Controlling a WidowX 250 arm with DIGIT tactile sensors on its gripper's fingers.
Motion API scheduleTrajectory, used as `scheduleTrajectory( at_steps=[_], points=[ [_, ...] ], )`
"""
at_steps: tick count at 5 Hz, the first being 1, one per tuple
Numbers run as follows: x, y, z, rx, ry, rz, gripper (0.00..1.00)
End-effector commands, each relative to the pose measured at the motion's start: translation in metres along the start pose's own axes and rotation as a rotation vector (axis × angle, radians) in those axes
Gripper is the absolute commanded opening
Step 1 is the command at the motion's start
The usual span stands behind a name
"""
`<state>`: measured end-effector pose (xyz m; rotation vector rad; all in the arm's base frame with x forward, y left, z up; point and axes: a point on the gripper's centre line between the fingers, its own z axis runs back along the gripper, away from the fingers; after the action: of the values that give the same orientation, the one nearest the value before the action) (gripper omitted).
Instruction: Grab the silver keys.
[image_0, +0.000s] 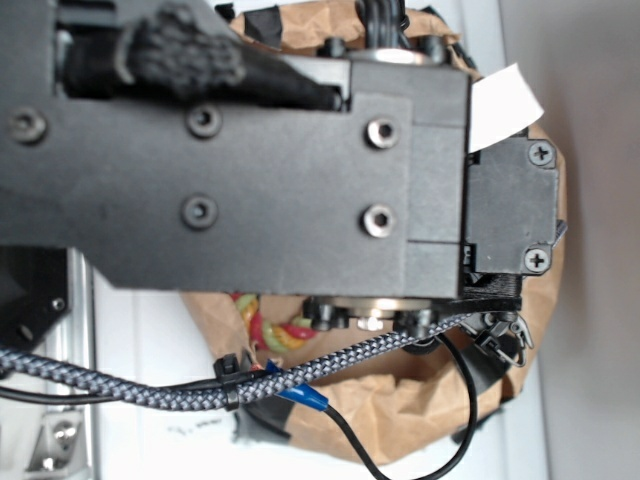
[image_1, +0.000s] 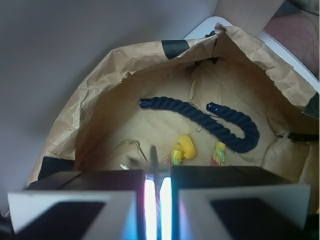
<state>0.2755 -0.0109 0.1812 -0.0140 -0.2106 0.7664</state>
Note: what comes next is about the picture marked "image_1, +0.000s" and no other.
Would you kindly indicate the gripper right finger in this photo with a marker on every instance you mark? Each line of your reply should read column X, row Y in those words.
column 236, row 203

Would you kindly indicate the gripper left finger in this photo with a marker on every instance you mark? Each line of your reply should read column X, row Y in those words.
column 88, row 205

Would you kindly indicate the yellow rubber duck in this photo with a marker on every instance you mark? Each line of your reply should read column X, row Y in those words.
column 185, row 145

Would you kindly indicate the brown paper bag bin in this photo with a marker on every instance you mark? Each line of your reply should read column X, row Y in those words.
column 102, row 126

